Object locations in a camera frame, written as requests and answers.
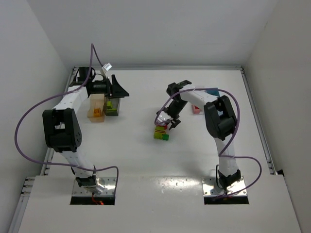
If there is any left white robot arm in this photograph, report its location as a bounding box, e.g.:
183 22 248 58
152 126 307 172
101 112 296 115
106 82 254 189
42 67 129 194

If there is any blue plastic container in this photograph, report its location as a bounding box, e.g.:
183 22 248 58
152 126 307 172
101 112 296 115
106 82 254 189
206 88 220 97

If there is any metal base plate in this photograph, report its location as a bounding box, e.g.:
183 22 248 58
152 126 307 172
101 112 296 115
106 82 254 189
202 177 247 198
71 177 117 198

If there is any clear plastic container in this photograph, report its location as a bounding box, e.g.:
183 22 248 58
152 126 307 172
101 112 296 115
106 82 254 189
191 85 208 115

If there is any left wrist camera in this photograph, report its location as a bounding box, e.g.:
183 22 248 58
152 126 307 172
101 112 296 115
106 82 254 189
101 63 112 76

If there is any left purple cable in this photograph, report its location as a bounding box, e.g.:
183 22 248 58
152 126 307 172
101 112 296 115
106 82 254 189
14 43 119 192

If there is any orange translucent container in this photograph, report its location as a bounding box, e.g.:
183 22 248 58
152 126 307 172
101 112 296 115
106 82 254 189
87 94 105 123

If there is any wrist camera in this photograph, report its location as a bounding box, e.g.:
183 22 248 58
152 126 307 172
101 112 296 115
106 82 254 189
156 112 172 123
101 63 112 76

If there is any orange slice lego brick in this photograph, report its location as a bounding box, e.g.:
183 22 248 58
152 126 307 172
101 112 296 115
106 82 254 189
93 108 102 117

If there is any grey translucent container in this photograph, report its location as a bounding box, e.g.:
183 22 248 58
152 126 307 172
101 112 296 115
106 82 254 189
104 97 120 117

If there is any yellow striped lego brick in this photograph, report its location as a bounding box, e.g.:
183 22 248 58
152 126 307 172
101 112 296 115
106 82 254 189
154 126 166 140

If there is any green lego brick bottom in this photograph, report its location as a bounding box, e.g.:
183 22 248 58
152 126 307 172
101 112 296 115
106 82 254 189
162 134 169 141

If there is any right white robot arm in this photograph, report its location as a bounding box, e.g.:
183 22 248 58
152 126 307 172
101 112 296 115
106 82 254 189
155 80 241 190

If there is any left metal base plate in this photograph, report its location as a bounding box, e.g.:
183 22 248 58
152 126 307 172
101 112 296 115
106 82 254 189
71 177 117 198

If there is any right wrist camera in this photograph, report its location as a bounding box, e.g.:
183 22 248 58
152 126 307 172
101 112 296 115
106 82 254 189
156 112 172 123

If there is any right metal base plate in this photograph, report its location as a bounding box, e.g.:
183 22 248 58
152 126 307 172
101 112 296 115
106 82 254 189
202 177 247 198

